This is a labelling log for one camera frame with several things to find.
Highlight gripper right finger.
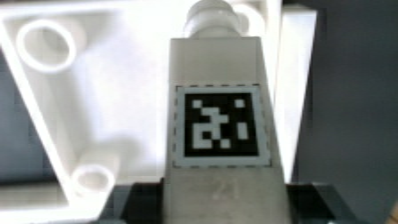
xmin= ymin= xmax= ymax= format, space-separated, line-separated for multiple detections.
xmin=286 ymin=182 xmax=370 ymax=224

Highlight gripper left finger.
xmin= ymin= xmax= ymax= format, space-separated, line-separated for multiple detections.
xmin=103 ymin=182 xmax=164 ymax=224

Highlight white table leg with tags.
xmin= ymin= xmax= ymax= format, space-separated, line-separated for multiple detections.
xmin=164 ymin=0 xmax=292 ymax=224

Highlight white square tabletop part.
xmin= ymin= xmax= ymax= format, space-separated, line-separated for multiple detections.
xmin=0 ymin=0 xmax=286 ymax=224

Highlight white U-shaped fence wall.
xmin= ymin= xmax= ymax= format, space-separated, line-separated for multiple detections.
xmin=274 ymin=5 xmax=316 ymax=182

